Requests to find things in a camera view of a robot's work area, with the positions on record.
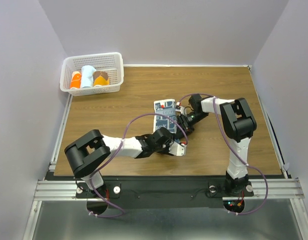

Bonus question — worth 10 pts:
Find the aluminium frame rail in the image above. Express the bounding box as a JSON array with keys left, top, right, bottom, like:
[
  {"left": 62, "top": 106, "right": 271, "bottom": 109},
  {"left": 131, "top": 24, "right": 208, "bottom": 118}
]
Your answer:
[{"left": 23, "top": 96, "right": 308, "bottom": 240}]

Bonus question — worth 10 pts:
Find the yellow brown rolled towel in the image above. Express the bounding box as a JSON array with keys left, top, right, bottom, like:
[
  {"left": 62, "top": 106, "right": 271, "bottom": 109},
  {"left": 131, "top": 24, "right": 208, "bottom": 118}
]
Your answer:
[{"left": 93, "top": 70, "right": 109, "bottom": 87}]

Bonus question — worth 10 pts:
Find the white plastic basket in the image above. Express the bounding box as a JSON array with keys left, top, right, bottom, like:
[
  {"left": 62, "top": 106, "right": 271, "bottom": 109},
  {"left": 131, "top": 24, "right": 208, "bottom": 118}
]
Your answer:
[{"left": 60, "top": 52, "right": 124, "bottom": 97}]

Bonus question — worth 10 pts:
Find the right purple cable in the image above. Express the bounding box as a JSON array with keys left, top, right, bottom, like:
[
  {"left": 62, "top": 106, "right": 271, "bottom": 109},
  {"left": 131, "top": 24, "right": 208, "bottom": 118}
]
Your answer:
[{"left": 178, "top": 93, "right": 268, "bottom": 216}]

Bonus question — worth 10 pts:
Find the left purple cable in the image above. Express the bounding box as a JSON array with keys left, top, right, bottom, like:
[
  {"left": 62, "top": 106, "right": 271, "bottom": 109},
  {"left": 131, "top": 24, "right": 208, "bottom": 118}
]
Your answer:
[{"left": 87, "top": 113, "right": 189, "bottom": 218}]

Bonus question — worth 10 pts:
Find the orange rolled towel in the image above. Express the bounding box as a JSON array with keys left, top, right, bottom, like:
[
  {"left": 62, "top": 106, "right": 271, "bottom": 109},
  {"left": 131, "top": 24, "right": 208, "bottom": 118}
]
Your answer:
[{"left": 70, "top": 71, "right": 82, "bottom": 90}]

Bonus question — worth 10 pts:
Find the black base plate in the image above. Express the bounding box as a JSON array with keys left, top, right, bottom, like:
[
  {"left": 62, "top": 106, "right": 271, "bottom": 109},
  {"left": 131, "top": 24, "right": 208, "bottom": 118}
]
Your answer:
[{"left": 75, "top": 175, "right": 254, "bottom": 210}]

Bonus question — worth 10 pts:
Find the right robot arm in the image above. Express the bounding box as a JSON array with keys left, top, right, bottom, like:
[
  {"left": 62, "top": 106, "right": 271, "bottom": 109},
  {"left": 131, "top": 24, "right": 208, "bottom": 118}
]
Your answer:
[{"left": 176, "top": 93, "right": 257, "bottom": 195}]

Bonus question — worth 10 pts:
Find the purple cable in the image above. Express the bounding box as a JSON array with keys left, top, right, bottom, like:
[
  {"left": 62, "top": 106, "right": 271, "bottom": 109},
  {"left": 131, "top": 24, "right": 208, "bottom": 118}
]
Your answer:
[
  {"left": 178, "top": 93, "right": 268, "bottom": 216},
  {"left": 87, "top": 113, "right": 189, "bottom": 218}
]

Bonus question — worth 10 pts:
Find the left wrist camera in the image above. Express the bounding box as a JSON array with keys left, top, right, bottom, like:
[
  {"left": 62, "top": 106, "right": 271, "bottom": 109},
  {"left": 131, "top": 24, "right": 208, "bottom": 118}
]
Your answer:
[{"left": 168, "top": 142, "right": 187, "bottom": 157}]

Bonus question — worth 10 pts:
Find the blue white patterned towel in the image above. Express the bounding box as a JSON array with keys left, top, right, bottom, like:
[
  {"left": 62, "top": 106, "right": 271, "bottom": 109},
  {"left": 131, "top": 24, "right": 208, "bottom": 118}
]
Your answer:
[{"left": 153, "top": 98, "right": 178, "bottom": 134}]

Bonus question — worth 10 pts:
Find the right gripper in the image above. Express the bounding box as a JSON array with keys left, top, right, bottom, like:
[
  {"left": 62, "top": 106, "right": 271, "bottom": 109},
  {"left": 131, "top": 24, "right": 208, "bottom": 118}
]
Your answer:
[{"left": 175, "top": 111, "right": 208, "bottom": 140}]

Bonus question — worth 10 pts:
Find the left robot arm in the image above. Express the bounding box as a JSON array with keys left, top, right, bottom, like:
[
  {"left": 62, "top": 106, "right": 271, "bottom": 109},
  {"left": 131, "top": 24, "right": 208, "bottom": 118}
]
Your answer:
[{"left": 64, "top": 127, "right": 174, "bottom": 197}]

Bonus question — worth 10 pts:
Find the light blue rolled towel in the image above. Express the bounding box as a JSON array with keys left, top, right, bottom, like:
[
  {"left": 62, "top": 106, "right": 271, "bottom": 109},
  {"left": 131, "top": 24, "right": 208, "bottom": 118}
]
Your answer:
[{"left": 80, "top": 65, "right": 96, "bottom": 88}]

